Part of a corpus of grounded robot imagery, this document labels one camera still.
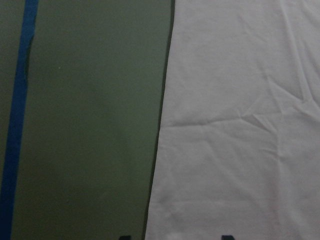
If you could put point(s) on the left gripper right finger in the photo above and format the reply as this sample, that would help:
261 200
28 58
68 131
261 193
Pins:
227 237

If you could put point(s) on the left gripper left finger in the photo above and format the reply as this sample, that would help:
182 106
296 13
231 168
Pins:
125 237

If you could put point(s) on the pink Snoopy t-shirt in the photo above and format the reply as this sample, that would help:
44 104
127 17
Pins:
239 141

